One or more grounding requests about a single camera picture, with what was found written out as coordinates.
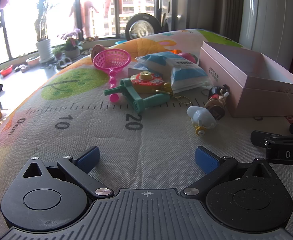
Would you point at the white toy fan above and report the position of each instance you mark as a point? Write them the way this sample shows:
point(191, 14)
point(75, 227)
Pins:
point(199, 116)

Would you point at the brown round toy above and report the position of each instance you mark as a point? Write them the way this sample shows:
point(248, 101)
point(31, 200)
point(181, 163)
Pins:
point(96, 51)

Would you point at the black window frame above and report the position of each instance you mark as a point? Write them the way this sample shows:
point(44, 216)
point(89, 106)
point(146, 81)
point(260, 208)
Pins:
point(77, 10)

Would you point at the yellow red toy camera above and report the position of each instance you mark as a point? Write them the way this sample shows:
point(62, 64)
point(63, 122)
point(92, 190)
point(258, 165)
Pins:
point(146, 80)

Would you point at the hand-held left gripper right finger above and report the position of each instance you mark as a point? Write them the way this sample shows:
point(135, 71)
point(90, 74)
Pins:
point(206, 160)

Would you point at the shallow planter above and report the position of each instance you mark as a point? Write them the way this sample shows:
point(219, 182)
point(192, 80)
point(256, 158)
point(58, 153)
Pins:
point(32, 61)

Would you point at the grey curtain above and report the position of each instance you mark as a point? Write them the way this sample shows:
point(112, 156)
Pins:
point(211, 10)

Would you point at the round fan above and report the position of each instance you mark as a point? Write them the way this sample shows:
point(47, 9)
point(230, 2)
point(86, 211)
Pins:
point(142, 27)

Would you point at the pink cardboard box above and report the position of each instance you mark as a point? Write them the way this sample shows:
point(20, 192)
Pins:
point(236, 80)

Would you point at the pink toy strainer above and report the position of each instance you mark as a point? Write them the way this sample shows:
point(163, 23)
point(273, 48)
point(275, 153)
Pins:
point(111, 58)

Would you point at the white sandals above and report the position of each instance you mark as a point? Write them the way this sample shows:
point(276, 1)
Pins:
point(64, 63)

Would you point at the hanging orange garment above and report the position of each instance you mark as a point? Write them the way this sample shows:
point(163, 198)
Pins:
point(86, 17)

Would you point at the grey appliance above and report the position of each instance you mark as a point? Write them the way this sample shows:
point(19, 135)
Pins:
point(172, 10)

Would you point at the blue basin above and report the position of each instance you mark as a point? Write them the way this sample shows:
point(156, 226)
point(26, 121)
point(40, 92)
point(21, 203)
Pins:
point(121, 42)

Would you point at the pink toy ball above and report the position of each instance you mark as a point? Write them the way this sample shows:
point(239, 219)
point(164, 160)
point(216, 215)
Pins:
point(187, 57)

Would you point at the tall plant in white pot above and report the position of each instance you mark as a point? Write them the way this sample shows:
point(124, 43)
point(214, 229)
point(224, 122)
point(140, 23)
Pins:
point(44, 50)

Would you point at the red basin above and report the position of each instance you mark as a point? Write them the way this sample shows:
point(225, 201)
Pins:
point(6, 70)

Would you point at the grey shoes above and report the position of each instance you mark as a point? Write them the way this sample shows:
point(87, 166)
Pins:
point(20, 68)

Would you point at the pink flower pot plant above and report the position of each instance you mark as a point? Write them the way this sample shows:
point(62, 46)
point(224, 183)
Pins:
point(71, 52)

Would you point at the printed play mat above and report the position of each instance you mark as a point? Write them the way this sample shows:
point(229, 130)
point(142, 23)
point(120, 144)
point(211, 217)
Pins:
point(86, 130)

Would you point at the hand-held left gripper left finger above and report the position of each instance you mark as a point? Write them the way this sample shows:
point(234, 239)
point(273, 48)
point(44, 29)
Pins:
point(89, 158)

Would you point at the blue white plastic packet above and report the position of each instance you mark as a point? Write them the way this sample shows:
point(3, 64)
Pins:
point(184, 67)

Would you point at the small green pot plant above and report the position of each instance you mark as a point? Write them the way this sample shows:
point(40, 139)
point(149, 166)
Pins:
point(58, 53)

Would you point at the teal plastic toy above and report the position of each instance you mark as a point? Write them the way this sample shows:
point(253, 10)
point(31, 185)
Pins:
point(130, 92)

